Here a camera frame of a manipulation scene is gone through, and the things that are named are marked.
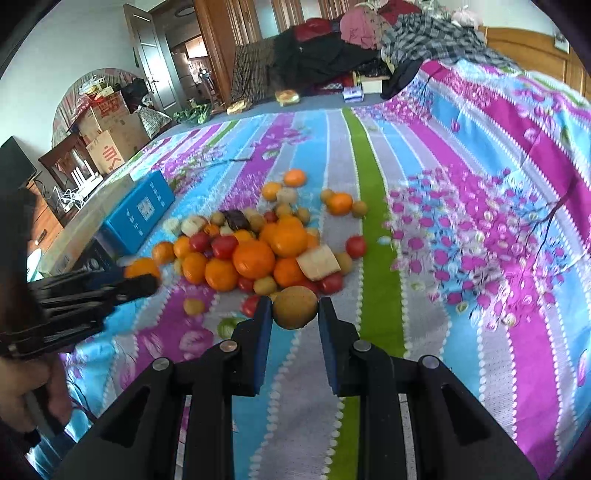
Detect black television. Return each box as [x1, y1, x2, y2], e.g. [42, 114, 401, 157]
[0, 136, 38, 190]

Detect green leafy vegetables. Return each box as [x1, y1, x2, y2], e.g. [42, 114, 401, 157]
[174, 104, 214, 126]

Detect floral striped bed sheet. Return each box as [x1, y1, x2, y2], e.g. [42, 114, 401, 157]
[28, 58, 591, 480]

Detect plaid shirt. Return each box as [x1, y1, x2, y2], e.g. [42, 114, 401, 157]
[381, 13, 514, 75]

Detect pink garment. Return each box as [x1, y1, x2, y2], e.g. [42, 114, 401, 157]
[339, 8, 385, 49]

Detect dark plaid blanket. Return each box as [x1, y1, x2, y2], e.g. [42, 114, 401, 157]
[231, 41, 279, 103]

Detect wooden headboard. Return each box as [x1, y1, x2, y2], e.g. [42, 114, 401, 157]
[480, 25, 591, 101]

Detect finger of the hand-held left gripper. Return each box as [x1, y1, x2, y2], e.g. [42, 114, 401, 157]
[41, 274, 158, 333]
[30, 270, 126, 303]

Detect small cardboard box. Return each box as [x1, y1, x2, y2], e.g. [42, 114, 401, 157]
[78, 92, 131, 139]

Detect red garment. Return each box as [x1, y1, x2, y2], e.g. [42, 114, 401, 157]
[294, 17, 343, 43]

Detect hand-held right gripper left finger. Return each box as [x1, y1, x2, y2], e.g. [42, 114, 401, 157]
[53, 298, 273, 480]

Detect person's left hand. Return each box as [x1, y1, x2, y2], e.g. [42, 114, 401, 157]
[0, 355, 74, 435]

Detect dark wooden side table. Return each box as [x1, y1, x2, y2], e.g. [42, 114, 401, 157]
[39, 134, 103, 195]

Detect large cardboard box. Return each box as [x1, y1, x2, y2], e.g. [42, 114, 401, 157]
[85, 113, 149, 175]

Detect wooden dresser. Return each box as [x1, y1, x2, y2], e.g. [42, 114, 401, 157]
[28, 185, 65, 243]

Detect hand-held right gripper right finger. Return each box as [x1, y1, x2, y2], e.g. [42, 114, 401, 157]
[318, 298, 539, 480]

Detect wooden wardrobe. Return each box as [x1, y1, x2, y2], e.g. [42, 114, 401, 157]
[194, 0, 370, 104]

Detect single orange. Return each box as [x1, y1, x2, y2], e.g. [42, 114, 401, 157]
[124, 257, 160, 282]

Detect pile of oranges and tomatoes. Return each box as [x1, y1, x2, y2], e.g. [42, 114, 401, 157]
[152, 168, 370, 319]

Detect brown kiwi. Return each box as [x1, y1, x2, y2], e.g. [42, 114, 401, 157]
[272, 285, 319, 330]

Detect black box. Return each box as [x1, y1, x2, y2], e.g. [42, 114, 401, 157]
[69, 240, 123, 278]

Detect black garment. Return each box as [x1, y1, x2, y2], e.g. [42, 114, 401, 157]
[271, 28, 385, 95]

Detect white cables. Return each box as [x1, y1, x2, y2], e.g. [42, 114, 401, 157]
[54, 182, 89, 212]

